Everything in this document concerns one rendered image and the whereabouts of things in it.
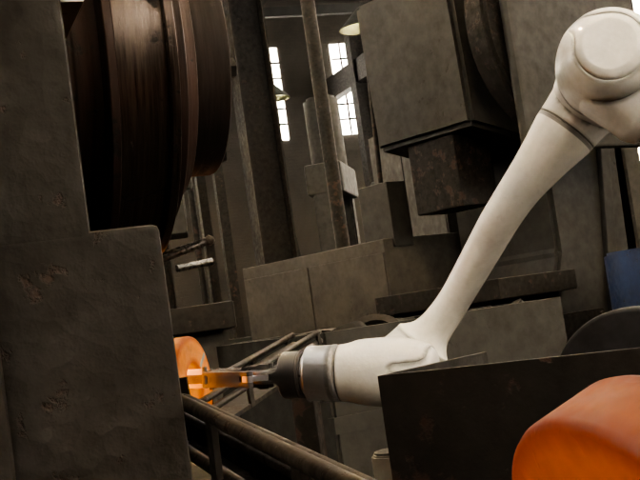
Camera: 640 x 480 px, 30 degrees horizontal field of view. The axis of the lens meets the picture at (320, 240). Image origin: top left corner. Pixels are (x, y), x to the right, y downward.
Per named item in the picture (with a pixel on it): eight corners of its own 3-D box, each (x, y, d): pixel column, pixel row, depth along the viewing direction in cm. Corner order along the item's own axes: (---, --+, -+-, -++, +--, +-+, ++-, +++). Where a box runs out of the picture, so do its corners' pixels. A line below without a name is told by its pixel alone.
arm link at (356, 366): (332, 407, 181) (354, 408, 194) (433, 404, 177) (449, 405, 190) (330, 336, 183) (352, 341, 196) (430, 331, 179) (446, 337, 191)
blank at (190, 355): (183, 452, 193) (202, 450, 192) (149, 384, 184) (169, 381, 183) (202, 386, 205) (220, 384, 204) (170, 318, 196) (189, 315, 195)
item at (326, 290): (344, 462, 643) (315, 261, 651) (494, 462, 559) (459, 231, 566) (267, 481, 609) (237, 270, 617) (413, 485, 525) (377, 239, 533)
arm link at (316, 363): (349, 398, 191) (313, 400, 193) (346, 342, 192) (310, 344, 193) (334, 405, 183) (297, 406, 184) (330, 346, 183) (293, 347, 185)
